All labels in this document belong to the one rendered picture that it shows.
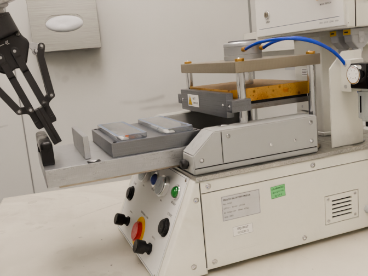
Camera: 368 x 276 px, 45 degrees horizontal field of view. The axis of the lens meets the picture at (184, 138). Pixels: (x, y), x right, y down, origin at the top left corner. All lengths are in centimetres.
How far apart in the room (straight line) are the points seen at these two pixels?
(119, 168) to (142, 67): 156
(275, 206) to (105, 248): 37
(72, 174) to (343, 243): 52
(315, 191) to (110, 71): 158
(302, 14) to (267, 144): 32
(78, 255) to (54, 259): 5
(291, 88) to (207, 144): 23
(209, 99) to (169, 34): 147
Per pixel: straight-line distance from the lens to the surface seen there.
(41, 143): 78
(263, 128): 80
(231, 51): 92
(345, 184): 92
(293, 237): 88
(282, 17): 106
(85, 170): 76
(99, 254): 95
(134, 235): 92
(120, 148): 77
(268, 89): 87
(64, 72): 228
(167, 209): 82
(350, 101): 92
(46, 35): 216
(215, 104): 85
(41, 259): 99
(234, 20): 242
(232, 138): 77
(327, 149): 89
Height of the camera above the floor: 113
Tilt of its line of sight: 10 degrees down
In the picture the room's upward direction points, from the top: 5 degrees counter-clockwise
